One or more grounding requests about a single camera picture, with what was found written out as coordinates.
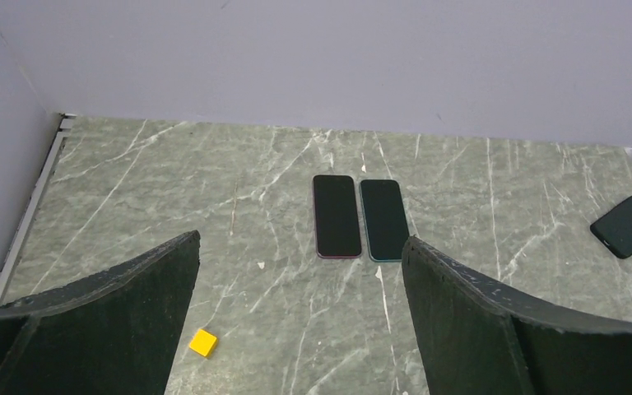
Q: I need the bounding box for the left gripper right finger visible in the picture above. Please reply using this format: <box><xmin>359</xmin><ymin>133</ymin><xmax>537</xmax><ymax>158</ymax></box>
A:
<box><xmin>402</xmin><ymin>237</ymin><xmax>632</xmax><ymax>394</ymax></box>

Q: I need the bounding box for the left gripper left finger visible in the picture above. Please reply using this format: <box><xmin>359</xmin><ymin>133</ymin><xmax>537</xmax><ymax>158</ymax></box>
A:
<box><xmin>0</xmin><ymin>230</ymin><xmax>201</xmax><ymax>394</ymax></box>

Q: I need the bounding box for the black phone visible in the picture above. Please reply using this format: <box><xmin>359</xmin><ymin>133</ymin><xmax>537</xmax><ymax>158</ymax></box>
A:
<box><xmin>312</xmin><ymin>174</ymin><xmax>362</xmax><ymax>258</ymax></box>
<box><xmin>589</xmin><ymin>196</ymin><xmax>632</xmax><ymax>259</ymax></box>

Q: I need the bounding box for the small yellow cube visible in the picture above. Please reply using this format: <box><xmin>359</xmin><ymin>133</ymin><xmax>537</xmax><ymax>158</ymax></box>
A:
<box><xmin>188</xmin><ymin>328</ymin><xmax>218</xmax><ymax>358</ymax></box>

